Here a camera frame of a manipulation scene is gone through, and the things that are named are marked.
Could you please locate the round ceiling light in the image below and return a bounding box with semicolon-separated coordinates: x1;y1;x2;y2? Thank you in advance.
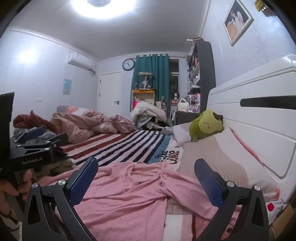
70;0;137;19

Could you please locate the pinkish beige duvet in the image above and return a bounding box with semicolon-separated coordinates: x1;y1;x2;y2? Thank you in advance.
50;107;137;144

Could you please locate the green plush toy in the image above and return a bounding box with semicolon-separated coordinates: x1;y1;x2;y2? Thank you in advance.
189;110;224;142

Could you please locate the round wall clock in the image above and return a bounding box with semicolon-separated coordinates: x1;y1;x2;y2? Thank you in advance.
122;59;136;71

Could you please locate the beige knit cloth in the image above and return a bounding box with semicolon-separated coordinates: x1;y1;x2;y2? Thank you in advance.
48;158;76;177

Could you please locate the framed wall picture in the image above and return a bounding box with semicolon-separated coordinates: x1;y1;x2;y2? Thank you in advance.
223;0;254;47

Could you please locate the large pink white pillow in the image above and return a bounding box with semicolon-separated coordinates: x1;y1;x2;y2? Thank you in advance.
177;126;281;202

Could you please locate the window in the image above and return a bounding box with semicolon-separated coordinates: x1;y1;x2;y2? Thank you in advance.
169;59;180;103

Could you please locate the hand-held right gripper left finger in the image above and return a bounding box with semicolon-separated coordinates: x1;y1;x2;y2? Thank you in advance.
22;157;99;241

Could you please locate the small pink pillow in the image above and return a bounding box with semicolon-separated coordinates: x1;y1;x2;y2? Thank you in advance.
172;122;223;147

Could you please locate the small blue wall poster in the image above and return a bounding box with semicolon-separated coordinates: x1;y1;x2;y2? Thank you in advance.
63;79;72;95

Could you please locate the yellow shelf unit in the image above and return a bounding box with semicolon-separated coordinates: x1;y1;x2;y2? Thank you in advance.
131;89;155;114

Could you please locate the pink dotted garment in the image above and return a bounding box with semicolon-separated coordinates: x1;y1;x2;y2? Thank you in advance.
42;161;219;241

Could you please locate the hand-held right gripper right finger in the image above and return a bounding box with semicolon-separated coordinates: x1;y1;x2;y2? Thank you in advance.
194;159;270;241

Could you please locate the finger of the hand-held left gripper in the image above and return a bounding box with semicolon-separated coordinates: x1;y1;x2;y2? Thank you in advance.
10;126;47;146
17;133;69;151

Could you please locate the white bed headboard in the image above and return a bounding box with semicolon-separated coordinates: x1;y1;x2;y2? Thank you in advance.
206;54;296;205

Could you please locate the white air conditioner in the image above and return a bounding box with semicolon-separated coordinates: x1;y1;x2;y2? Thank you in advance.
68;52;97;75

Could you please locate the white bag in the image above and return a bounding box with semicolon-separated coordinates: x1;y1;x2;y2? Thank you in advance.
178;98;191;112

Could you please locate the red cloth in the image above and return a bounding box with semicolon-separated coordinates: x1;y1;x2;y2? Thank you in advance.
13;110;60;135

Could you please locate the glass display case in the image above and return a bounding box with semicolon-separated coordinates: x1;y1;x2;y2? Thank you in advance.
138;72;153;90

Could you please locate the dark cluttered desk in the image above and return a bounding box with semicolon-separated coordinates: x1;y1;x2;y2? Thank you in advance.
174;110;202;126

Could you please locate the cardboard box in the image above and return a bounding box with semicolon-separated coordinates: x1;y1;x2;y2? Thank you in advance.
269;203;296;241

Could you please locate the person's left forearm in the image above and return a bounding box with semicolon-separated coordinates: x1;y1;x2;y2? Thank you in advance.
0;206;24;240

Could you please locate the dark tall bookshelf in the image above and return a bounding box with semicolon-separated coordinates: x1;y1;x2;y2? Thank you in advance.
186;38;216;114

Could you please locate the white laundry pile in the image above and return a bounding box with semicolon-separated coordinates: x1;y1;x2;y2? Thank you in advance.
130;101;167;129

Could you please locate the white door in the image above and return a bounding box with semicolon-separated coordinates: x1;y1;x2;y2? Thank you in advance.
97;72;122;116

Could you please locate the striped bed blanket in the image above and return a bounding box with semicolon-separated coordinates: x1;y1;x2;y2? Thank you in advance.
58;128;185;173

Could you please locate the teal curtain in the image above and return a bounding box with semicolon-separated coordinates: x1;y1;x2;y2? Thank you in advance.
131;53;171;121

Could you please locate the person's left hand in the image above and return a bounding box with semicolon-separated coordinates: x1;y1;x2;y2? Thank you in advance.
0;169;36;210

